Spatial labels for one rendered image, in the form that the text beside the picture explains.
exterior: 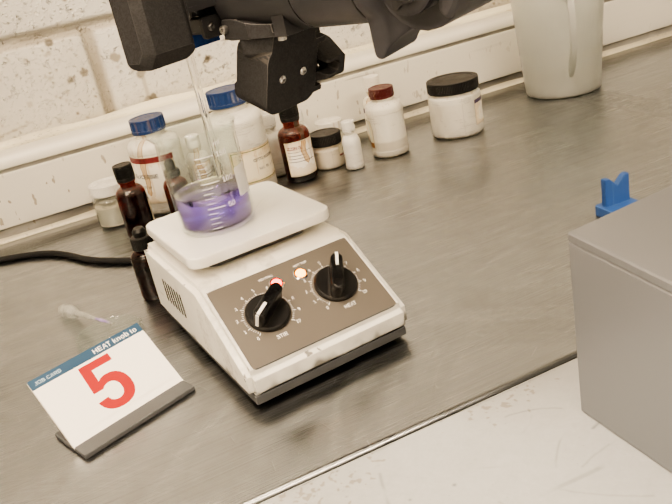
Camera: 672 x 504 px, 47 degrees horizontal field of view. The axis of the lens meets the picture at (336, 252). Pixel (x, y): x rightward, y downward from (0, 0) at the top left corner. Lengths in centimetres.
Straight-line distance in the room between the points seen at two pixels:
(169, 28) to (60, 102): 58
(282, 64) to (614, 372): 28
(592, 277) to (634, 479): 11
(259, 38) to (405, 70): 65
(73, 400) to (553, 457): 32
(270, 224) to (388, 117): 41
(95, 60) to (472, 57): 53
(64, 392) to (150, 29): 26
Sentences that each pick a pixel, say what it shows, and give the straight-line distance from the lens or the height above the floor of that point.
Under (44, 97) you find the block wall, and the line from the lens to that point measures 105.
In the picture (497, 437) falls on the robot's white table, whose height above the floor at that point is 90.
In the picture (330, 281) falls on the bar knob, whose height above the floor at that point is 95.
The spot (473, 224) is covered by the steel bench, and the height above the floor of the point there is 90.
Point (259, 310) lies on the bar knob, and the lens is 53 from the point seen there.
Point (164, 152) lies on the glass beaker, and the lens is 59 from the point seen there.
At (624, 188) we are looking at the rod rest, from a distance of 74.
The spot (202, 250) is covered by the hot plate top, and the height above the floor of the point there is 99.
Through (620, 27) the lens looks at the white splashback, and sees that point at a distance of 137.
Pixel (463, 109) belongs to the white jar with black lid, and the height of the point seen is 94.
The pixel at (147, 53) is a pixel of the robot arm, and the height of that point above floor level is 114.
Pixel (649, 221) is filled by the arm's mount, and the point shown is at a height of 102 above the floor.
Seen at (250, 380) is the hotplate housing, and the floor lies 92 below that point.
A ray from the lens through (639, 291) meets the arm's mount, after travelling 41.
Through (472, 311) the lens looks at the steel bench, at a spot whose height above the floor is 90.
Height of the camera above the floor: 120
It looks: 23 degrees down
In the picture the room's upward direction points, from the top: 12 degrees counter-clockwise
